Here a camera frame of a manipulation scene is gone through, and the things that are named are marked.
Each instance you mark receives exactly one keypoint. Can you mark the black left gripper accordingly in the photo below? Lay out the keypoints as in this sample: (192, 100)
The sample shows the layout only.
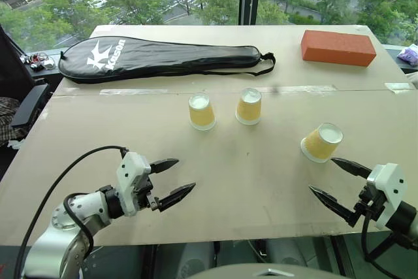
(145, 194)

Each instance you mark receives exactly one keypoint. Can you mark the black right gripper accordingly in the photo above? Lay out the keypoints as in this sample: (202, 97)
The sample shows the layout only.
(372, 204)

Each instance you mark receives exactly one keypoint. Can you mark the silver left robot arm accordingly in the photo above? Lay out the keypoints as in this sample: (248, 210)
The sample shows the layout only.
(62, 226)

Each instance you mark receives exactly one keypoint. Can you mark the yellow paper cup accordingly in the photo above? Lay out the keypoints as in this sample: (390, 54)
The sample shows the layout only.
(249, 107)
(318, 145)
(202, 114)

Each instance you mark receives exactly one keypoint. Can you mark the grey rounded shape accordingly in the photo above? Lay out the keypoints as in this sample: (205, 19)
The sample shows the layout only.
(196, 259)

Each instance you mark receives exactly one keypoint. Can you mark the black table leg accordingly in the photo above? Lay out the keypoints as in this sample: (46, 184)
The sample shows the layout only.
(148, 261)

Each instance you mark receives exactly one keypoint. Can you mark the clear tape strip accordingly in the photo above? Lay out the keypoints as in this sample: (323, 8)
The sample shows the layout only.
(310, 88)
(399, 87)
(134, 91)

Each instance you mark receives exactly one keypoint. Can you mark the grey rounded robot body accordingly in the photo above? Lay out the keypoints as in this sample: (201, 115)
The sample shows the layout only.
(267, 272)

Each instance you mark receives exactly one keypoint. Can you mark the black Kason racket bag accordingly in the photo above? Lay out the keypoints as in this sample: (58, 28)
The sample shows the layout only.
(147, 60)

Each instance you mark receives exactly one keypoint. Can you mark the orange red brick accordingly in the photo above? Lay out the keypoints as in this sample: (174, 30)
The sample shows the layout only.
(338, 48)

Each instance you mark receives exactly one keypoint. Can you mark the purple cloth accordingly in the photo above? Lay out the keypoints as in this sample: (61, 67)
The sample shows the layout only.
(409, 54)

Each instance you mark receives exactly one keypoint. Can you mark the black chair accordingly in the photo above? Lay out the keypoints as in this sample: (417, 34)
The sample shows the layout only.
(23, 96)

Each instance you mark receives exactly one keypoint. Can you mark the plaid cloth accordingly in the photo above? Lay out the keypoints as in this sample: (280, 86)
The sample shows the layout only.
(8, 119)

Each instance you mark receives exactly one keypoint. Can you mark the small clutter of parts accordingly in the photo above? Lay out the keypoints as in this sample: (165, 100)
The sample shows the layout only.
(37, 61)

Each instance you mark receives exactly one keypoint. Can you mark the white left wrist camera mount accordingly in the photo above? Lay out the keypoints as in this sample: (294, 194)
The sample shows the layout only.
(129, 177)

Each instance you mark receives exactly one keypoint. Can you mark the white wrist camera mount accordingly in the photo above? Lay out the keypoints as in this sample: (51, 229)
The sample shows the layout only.
(129, 177)
(390, 187)

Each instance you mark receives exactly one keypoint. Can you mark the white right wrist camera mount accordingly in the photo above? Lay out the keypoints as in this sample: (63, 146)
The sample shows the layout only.
(390, 187)

